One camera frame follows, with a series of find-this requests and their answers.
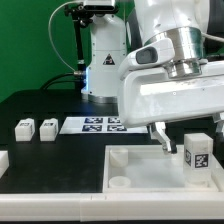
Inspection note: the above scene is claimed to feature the white square tabletop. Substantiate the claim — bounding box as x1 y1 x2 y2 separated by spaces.
103 145 224 193

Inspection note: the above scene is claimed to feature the grey cable loop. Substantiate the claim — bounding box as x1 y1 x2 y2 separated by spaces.
47 0 85 73

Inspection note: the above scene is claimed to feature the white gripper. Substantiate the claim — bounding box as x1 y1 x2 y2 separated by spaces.
118 61 224 154

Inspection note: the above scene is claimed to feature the white left fence bar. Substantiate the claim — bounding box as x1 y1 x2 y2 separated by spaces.
0 151 9 178

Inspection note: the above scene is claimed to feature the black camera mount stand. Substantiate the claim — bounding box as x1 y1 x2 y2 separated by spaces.
64 3 92 89

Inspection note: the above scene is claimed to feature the white fence bar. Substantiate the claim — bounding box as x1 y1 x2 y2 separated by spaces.
0 151 9 178
0 192 224 222

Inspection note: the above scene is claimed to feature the white marker sheet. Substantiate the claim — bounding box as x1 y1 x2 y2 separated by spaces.
60 116 147 134

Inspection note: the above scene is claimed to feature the black cable bundle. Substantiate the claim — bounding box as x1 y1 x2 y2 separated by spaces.
40 73 84 92

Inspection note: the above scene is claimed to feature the white front fence bar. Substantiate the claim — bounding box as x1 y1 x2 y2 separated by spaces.
0 192 224 222

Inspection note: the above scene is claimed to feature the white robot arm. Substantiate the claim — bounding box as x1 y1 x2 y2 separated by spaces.
84 0 224 152

